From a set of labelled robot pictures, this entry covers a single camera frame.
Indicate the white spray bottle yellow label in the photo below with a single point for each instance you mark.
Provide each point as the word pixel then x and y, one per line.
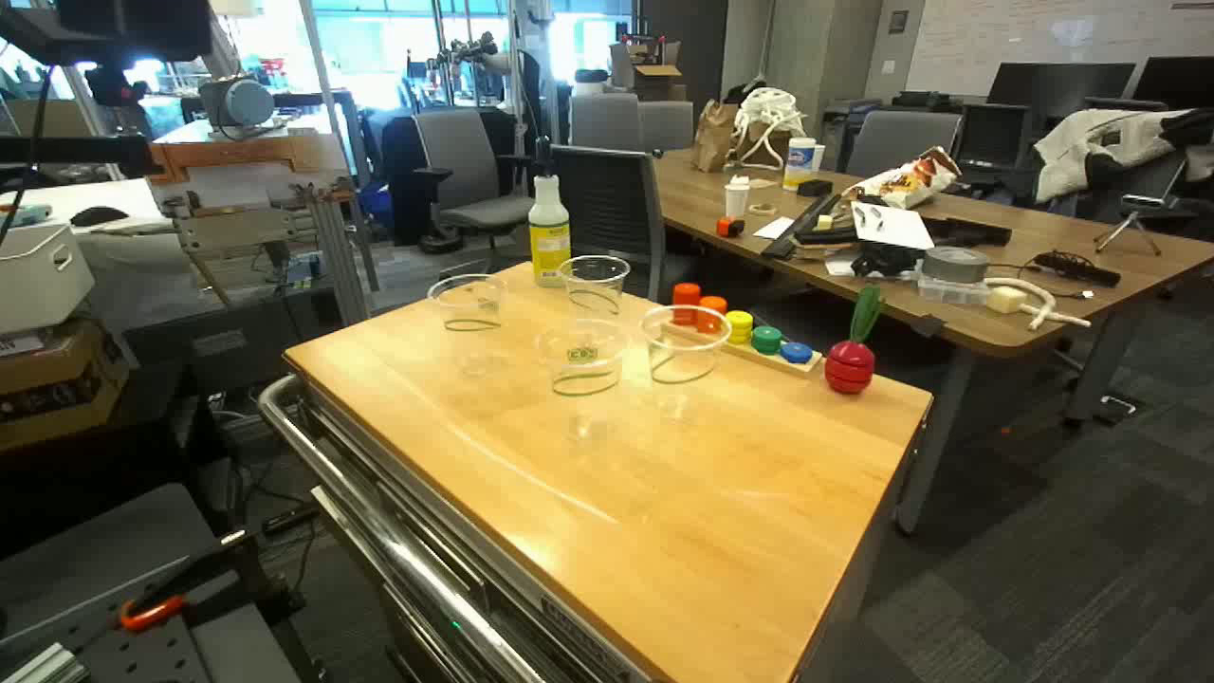
pixel 549 235

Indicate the small cardboard box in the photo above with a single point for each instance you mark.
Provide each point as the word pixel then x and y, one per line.
pixel 659 83

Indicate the grey seat cubes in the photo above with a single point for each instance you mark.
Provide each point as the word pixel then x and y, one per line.
pixel 630 121

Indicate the green toy disc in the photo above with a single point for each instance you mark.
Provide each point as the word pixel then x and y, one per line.
pixel 767 341

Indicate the yellow toy cylinder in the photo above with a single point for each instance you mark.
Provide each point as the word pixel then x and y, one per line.
pixel 737 328

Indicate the black chair under jacket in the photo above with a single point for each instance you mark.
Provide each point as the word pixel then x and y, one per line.
pixel 1158 192

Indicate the long black bar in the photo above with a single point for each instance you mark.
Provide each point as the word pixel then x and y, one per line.
pixel 800 221

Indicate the white tub blue label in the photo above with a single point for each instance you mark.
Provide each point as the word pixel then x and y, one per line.
pixel 800 156

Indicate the black computer monitor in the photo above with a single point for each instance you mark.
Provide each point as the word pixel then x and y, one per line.
pixel 1176 79
pixel 1058 84

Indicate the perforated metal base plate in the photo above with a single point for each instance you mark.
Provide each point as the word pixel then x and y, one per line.
pixel 136 651

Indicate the white storage bin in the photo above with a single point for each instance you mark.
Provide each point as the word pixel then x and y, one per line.
pixel 38 271

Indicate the grey round container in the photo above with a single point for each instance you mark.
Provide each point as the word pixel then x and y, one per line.
pixel 952 266

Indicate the black computer mouse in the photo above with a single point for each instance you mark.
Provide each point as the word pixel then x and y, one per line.
pixel 100 216

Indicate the small black monitor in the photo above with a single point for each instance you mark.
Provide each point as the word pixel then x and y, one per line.
pixel 990 133

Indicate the small white bottle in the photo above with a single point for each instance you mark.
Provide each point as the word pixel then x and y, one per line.
pixel 737 194

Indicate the orange tape measure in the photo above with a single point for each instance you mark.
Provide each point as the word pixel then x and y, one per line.
pixel 730 228

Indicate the white paper sheet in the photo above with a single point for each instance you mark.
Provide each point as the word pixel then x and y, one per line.
pixel 891 224

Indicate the small silver tripod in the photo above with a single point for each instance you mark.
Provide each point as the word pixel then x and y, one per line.
pixel 1123 224

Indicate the small white paper note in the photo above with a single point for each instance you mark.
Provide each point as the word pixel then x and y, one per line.
pixel 776 228

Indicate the flat black device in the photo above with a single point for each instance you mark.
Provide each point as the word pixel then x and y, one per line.
pixel 969 235

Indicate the blue toy disc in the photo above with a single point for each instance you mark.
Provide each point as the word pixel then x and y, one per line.
pixel 794 352

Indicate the tall red-orange toy cylinder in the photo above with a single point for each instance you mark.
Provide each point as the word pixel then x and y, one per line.
pixel 689 295

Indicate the black remote control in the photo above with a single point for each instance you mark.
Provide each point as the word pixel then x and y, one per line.
pixel 1075 266

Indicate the white net bag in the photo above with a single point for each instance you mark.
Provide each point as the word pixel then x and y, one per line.
pixel 767 123

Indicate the round grey device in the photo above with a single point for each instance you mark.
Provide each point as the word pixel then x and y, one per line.
pixel 235 99

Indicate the wooden toy peg base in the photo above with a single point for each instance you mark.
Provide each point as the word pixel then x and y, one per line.
pixel 773 362

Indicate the orange toy cylinder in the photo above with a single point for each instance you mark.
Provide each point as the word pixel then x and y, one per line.
pixel 713 305

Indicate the brown paper bag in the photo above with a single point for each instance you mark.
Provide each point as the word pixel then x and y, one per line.
pixel 713 140

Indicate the red toy radish green leaves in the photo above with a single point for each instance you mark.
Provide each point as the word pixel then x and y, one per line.
pixel 850 367

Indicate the large cardboard box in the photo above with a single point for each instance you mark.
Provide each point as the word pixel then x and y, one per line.
pixel 57 380

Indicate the long wooden office desk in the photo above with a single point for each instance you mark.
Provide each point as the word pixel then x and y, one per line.
pixel 1144 252

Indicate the wooden top tool cart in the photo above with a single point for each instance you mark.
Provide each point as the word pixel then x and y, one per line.
pixel 630 505

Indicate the white jacket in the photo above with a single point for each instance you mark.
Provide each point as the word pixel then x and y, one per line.
pixel 1106 146

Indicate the grey office chair with armrests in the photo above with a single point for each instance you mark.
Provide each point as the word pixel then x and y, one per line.
pixel 458 156

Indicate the clear glass bowl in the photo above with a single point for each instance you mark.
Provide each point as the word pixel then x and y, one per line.
pixel 465 308

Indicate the snack chips bag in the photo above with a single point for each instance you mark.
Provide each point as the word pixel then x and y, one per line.
pixel 913 178

